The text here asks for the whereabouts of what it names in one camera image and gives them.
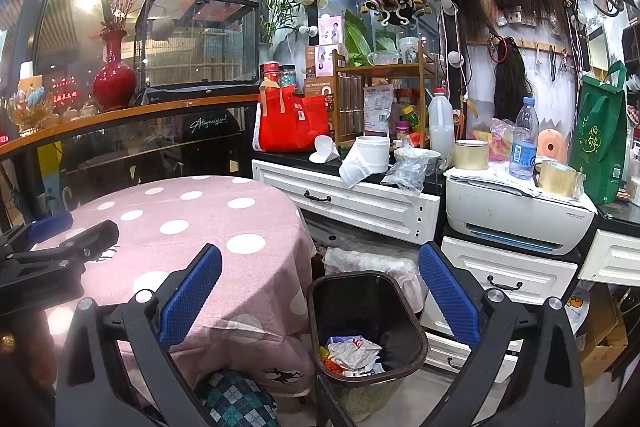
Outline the clear plastic bag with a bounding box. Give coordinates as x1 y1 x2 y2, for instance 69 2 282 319
381 154 426 195

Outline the red wrapper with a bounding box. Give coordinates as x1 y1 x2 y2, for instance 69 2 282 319
320 347 346 375

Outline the wooden shelf rack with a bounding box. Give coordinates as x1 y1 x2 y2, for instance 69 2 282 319
334 42 443 148

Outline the green plaid cloth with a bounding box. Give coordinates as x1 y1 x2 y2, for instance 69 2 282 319
195 369 278 427

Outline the brown product box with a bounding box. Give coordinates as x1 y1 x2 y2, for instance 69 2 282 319
305 44 348 95

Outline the pink product box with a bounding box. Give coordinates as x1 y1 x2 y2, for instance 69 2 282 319
318 14 346 46

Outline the glass display case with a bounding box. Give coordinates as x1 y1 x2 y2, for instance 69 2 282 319
134 0 261 90

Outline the white plastic-wrapped bundle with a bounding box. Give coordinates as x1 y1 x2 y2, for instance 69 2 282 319
322 247 426 303

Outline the black hanging wig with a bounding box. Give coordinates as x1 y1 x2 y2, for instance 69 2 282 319
494 38 532 120

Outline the white printed mug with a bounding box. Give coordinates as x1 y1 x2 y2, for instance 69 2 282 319
398 37 420 62

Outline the white drawer unit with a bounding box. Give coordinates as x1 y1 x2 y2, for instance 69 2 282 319
420 236 581 373

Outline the beige tape roll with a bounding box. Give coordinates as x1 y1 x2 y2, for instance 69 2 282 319
537 160 583 198
454 140 490 170

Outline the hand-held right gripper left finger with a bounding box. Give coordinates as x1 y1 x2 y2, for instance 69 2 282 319
55 243 223 427

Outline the pink round gadget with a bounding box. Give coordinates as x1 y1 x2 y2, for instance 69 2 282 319
537 129 568 162

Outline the wooden counter ledge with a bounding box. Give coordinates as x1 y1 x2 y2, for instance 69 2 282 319
0 94 261 158

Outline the pink polka dot tablecloth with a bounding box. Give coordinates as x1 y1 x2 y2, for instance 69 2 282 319
30 175 317 403

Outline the green leaf decoration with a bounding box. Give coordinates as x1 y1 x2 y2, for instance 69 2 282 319
345 9 396 55

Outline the green tote bag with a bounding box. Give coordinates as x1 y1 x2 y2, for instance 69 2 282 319
569 61 628 205

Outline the white desk drawer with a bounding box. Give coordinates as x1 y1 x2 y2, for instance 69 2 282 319
577 229 640 288

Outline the black metal bar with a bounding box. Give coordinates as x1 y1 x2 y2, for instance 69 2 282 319
316 373 362 427

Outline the blue label water bottle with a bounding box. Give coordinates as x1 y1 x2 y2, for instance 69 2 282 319
509 97 540 180

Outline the white printer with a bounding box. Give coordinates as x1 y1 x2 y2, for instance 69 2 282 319
445 167 598 256

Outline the white jug red cap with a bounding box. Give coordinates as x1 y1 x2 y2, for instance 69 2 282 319
428 88 456 158

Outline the cardboard box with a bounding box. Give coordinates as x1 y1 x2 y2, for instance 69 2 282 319
580 287 628 385

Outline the gold lotus ornament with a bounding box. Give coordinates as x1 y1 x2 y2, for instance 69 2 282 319
7 89 56 138

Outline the red tote bag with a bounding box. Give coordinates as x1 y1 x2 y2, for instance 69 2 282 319
257 82 331 152

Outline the brown trash bin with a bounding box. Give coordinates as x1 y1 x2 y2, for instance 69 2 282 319
306 271 430 423

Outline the white plastic scoop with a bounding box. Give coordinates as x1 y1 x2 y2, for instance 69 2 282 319
308 136 341 164

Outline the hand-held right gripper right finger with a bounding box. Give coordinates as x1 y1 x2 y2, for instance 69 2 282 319
417 241 586 427

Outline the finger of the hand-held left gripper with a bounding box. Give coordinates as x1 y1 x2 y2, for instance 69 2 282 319
10 219 121 270
0 211 75 258

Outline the vanity mirror with bulbs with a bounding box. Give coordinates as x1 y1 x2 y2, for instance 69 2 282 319
300 0 471 108

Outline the colourful plastic bag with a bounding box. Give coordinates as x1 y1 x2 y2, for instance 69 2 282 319
487 117 516 162

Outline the black printed garment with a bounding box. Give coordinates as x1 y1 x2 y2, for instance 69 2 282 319
172 109 241 178

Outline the white label packet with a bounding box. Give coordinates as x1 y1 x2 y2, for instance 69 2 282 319
362 86 396 135

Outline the red vase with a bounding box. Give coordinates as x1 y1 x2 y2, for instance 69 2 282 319
92 29 138 112

